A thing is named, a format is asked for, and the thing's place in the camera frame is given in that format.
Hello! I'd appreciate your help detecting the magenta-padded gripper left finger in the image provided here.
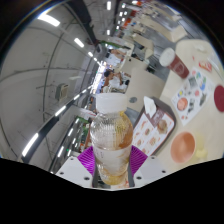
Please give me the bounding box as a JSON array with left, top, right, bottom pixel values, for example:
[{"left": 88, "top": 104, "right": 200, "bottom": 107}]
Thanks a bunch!
[{"left": 54, "top": 145, "right": 98, "bottom": 190}]

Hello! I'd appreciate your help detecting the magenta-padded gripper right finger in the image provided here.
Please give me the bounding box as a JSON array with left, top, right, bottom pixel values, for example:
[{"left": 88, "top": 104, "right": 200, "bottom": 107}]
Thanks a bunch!
[{"left": 127, "top": 145, "right": 168, "bottom": 189}]

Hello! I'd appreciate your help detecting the clear white-capped drink bottle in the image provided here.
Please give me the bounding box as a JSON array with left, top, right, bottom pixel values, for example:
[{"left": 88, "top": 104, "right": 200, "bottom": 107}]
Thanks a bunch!
[{"left": 89, "top": 92, "right": 134, "bottom": 187}]

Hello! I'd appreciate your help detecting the printed paper tray liner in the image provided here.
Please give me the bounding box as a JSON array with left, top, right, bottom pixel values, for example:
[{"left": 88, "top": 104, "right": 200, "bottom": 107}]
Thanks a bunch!
[{"left": 132, "top": 108, "right": 175, "bottom": 156}]

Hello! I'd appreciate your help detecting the pale yellow mug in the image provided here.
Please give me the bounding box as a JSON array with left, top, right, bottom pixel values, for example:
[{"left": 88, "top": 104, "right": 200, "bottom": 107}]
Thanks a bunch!
[{"left": 170, "top": 131, "right": 209, "bottom": 165}]

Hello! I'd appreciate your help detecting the dark food tray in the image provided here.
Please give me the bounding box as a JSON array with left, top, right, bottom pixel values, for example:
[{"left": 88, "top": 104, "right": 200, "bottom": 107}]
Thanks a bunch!
[{"left": 131, "top": 96, "right": 177, "bottom": 158}]

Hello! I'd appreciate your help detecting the crumpled white napkin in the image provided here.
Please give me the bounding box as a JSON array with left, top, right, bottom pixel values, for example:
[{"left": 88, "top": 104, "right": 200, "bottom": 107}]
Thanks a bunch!
[{"left": 143, "top": 95, "right": 158, "bottom": 118}]

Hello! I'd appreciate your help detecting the ceiling air conditioner unit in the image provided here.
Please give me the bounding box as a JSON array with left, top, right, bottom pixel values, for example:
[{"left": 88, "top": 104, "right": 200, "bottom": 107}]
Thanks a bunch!
[{"left": 54, "top": 83, "right": 70, "bottom": 101}]

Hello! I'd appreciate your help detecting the colourful printed sticker sheet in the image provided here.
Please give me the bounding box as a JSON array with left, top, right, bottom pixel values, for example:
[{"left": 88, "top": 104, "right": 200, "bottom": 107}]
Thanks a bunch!
[{"left": 170, "top": 67, "right": 216, "bottom": 127}]

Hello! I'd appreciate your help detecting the group of beige chairs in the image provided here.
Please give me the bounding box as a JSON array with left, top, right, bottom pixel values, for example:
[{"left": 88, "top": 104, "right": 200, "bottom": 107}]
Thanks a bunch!
[{"left": 114, "top": 0, "right": 188, "bottom": 112}]

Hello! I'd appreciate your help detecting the person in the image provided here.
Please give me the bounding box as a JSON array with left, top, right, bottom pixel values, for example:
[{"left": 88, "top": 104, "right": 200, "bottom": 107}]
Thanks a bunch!
[
  {"left": 115, "top": 74, "right": 130, "bottom": 93},
  {"left": 103, "top": 68, "right": 118, "bottom": 89}
]

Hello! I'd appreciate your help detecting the flat round red coaster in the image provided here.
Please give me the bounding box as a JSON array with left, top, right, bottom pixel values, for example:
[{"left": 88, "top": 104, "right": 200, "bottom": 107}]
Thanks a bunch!
[{"left": 213, "top": 84, "right": 224, "bottom": 113}]

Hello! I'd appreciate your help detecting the red sauce packet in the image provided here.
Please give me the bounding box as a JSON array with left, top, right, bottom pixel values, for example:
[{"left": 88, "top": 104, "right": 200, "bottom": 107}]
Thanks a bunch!
[{"left": 198, "top": 60, "right": 213, "bottom": 73}]

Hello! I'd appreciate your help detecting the group of ceiling lights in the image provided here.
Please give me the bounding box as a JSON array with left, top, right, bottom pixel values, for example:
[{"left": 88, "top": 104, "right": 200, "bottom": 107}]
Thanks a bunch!
[{"left": 20, "top": 0, "right": 134, "bottom": 159}]

